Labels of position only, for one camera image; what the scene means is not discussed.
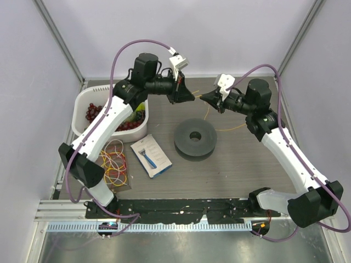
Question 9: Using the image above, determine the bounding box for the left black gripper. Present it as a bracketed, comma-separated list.
[145, 68, 195, 105]

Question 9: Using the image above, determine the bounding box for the yellow cable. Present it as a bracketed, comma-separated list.
[191, 89, 247, 132]
[99, 147, 128, 187]

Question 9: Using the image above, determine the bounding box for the grey perforated cable spool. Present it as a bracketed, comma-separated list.
[174, 118, 217, 162]

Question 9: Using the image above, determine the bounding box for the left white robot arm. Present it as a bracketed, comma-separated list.
[58, 53, 195, 219]

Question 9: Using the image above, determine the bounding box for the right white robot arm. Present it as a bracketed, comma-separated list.
[200, 74, 343, 228]

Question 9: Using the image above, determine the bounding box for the razor in white box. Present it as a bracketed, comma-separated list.
[131, 134, 172, 179]

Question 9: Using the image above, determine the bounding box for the dark red grape bunch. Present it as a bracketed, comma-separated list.
[85, 103, 103, 123]

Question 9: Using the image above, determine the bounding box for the white plastic basket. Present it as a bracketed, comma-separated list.
[71, 84, 149, 142]

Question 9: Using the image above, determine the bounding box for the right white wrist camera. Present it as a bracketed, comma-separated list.
[214, 73, 236, 101]

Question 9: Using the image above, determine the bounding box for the red grape string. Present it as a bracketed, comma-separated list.
[116, 120, 143, 132]

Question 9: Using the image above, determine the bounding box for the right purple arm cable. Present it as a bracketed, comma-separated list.
[229, 64, 351, 243]

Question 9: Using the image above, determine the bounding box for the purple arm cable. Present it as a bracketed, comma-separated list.
[65, 39, 176, 238]
[229, 64, 351, 243]

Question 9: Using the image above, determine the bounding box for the clear tray of cables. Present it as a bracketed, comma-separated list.
[98, 144, 131, 193]

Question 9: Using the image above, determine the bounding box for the red cable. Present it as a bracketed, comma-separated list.
[101, 146, 128, 179]

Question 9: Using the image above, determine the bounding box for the black mounting base plate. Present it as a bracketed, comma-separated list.
[85, 198, 281, 225]

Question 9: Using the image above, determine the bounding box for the white slotted cable duct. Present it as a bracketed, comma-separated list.
[47, 220, 252, 232]

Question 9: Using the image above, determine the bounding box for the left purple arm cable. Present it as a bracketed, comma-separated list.
[65, 39, 176, 238]

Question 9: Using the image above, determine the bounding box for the aluminium rail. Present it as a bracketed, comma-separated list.
[34, 199, 88, 220]

